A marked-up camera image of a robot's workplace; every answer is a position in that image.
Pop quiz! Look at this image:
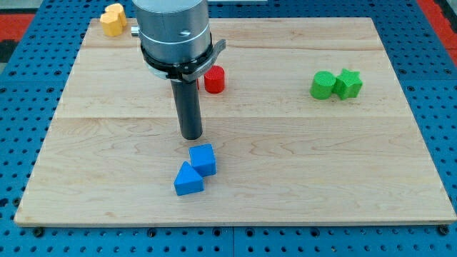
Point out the yellow heart block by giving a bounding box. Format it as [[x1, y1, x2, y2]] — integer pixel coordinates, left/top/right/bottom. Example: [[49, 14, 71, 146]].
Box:
[[100, 12, 123, 36]]

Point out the blue triangle block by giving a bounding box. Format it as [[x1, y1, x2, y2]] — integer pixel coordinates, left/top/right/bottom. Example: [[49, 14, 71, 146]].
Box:
[[174, 161, 204, 196]]

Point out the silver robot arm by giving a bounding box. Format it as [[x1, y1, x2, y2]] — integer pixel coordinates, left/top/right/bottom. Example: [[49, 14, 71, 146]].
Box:
[[132, 0, 226, 82]]

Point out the green cylinder block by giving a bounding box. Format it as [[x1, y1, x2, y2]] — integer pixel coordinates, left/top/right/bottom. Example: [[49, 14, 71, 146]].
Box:
[[310, 71, 336, 100]]

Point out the green star block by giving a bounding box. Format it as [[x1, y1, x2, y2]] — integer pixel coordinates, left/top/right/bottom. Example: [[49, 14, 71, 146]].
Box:
[[332, 69, 363, 100]]

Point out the blue cube block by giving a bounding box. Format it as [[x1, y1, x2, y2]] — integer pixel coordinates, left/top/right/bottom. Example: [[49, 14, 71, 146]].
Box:
[[189, 143, 216, 177]]

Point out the yellow hexagon block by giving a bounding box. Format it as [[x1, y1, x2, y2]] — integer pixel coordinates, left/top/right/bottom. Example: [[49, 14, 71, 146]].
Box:
[[104, 3, 127, 27]]

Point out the wooden board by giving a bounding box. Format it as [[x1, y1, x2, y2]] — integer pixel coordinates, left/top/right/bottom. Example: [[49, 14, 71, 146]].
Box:
[[14, 18, 456, 228]]

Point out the red cylinder block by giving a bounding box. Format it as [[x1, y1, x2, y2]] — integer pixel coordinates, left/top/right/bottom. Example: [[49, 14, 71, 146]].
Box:
[[204, 65, 225, 94]]

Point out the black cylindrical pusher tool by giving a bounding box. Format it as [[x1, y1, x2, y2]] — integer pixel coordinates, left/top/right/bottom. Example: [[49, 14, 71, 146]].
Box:
[[171, 81, 203, 140]]

